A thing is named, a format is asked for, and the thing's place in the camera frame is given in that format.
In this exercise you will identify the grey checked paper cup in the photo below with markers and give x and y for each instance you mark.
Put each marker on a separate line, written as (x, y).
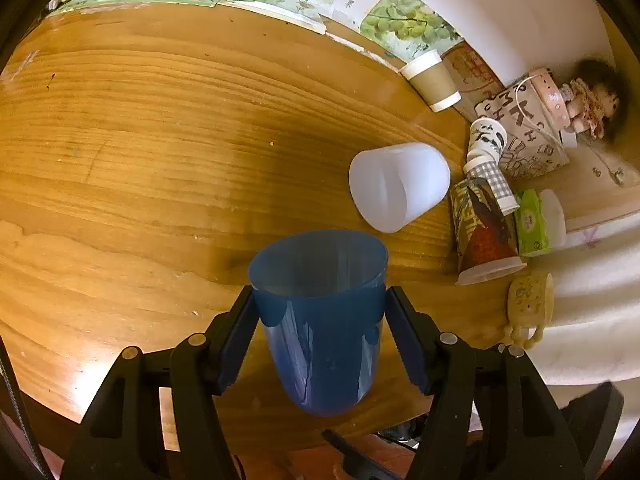
(492, 185)

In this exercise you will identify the white translucent plastic cup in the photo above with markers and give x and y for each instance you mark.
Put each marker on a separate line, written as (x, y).
(400, 185)

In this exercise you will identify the green tissue pack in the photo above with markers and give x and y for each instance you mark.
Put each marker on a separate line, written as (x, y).
(532, 222)

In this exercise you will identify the blue plastic cup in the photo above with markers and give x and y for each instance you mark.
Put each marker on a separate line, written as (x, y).
(320, 330)

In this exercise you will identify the red patterned paper cup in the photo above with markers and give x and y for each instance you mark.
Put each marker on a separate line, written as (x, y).
(482, 235)

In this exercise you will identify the small doll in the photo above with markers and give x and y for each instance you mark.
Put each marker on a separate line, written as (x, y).
(592, 102)

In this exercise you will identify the yellow cartoon mug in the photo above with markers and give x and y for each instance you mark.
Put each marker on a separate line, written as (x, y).
(527, 305)

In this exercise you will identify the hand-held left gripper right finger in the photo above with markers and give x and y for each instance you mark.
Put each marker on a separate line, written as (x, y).
(403, 332)

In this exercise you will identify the letter-print paper bag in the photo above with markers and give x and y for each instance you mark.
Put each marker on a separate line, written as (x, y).
(525, 132)

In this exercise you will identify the brown paper cup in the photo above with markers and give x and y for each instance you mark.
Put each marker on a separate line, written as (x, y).
(434, 82)

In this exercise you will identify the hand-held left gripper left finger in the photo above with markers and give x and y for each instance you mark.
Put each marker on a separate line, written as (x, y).
(239, 332)

